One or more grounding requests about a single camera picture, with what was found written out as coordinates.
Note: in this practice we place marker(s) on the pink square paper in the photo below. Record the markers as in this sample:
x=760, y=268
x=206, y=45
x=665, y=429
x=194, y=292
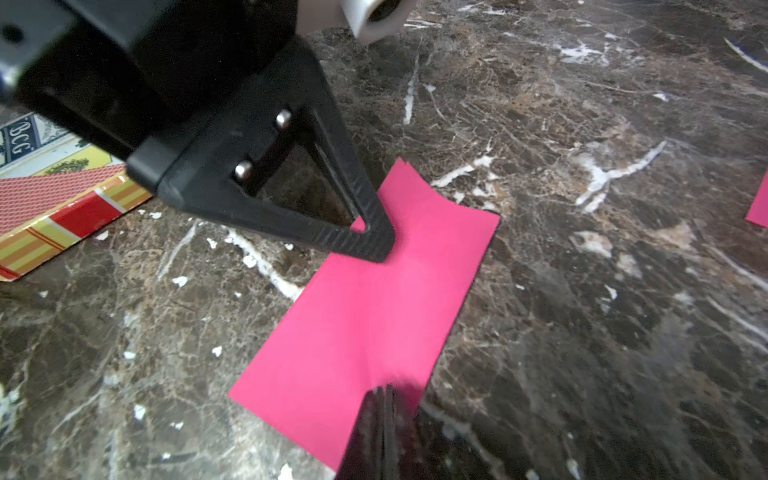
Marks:
x=758, y=212
x=360, y=325

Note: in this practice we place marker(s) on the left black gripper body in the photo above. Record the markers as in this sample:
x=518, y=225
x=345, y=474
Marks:
x=113, y=72

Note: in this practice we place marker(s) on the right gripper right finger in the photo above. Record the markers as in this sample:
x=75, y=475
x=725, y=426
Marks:
x=404, y=456

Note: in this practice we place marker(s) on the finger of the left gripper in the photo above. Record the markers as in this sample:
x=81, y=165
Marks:
x=214, y=164

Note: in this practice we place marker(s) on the yellow red card box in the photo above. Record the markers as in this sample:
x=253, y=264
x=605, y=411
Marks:
x=46, y=213

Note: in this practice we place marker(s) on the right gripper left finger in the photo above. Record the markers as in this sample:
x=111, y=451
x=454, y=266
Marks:
x=364, y=454

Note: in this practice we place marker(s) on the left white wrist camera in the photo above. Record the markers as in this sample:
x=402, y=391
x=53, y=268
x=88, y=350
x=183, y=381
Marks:
x=368, y=20

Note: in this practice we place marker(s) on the black white card deck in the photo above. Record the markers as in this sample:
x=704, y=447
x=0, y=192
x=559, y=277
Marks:
x=27, y=134

